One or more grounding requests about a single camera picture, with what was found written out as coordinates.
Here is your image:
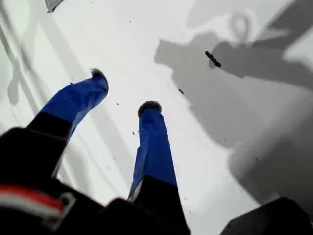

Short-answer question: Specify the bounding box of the grey white-striped towel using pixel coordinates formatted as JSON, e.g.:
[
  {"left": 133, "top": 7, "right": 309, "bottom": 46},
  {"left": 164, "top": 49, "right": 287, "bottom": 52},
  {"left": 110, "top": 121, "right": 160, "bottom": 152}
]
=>
[{"left": 45, "top": 0, "right": 65, "bottom": 13}]

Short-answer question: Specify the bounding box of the red and white servo wire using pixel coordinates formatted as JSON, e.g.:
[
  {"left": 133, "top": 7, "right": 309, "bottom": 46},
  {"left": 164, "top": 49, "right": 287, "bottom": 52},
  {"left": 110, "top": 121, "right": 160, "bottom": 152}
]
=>
[{"left": 0, "top": 185, "right": 65, "bottom": 221}]

